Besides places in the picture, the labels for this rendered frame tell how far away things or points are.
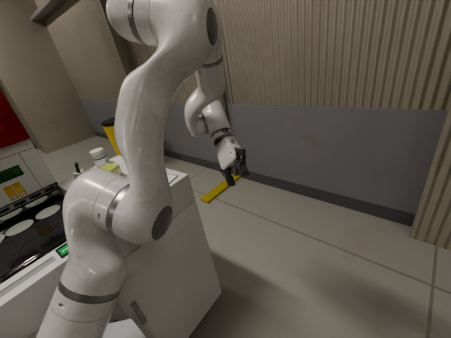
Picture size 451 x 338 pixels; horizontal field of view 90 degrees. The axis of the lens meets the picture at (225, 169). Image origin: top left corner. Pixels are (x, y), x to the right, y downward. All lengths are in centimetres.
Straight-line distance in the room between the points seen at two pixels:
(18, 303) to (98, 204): 45
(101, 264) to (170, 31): 45
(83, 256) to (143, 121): 29
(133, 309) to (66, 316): 56
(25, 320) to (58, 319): 35
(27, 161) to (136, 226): 99
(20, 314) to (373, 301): 163
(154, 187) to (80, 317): 27
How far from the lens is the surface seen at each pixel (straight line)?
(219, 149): 83
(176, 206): 102
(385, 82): 184
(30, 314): 92
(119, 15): 54
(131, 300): 109
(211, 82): 72
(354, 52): 185
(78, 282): 54
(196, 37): 45
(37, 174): 141
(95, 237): 57
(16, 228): 136
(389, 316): 173
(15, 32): 641
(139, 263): 102
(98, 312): 57
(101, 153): 139
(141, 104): 46
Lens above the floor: 144
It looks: 28 degrees down
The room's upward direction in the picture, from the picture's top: 11 degrees counter-clockwise
